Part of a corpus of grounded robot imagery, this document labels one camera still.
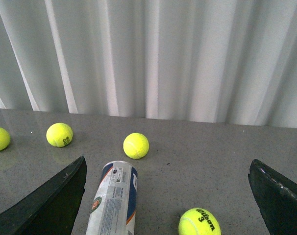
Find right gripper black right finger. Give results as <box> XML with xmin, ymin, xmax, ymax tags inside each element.
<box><xmin>248</xmin><ymin>159</ymin><xmax>297</xmax><ymax>235</ymax></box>

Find plain yellow tennis ball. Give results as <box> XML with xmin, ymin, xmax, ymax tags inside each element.
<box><xmin>123</xmin><ymin>133</ymin><xmax>149</xmax><ymax>159</ymax></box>

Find yellow tennis ball dark logo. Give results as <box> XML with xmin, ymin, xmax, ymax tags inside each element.
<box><xmin>46</xmin><ymin>123</ymin><xmax>74</xmax><ymax>147</ymax></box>

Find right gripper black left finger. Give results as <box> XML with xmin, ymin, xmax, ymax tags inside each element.
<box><xmin>0</xmin><ymin>156</ymin><xmax>87</xmax><ymax>235</ymax></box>

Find white pleated curtain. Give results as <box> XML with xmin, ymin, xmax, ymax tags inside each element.
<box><xmin>0</xmin><ymin>0</ymin><xmax>297</xmax><ymax>128</ymax></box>

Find Wilson 3 tennis ball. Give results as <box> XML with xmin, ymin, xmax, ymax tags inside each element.
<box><xmin>178</xmin><ymin>208</ymin><xmax>222</xmax><ymax>235</ymax></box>

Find clear Wilson tennis ball can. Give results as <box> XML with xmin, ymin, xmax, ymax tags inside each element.
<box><xmin>86</xmin><ymin>161</ymin><xmax>138</xmax><ymax>235</ymax></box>

